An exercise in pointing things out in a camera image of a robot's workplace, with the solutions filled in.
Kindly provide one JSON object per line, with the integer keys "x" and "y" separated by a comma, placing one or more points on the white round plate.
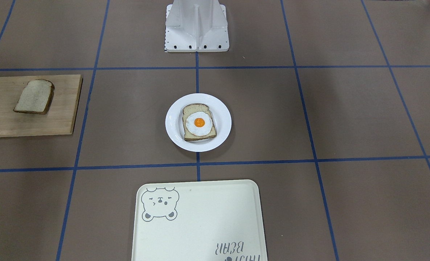
{"x": 221, "y": 117}

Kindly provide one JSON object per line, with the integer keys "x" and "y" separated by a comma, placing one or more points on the plain bread slice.
{"x": 36, "y": 97}

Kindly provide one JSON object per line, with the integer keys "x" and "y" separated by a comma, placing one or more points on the bread slice under egg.
{"x": 192, "y": 108}

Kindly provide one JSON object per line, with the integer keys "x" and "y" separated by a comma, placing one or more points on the fried egg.
{"x": 199, "y": 123}

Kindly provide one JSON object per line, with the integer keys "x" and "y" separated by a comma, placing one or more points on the cream bear serving tray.
{"x": 199, "y": 221}

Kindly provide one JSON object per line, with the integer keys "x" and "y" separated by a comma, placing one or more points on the wooden cutting board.
{"x": 62, "y": 113}

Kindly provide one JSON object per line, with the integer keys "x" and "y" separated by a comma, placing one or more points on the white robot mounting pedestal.
{"x": 196, "y": 26}

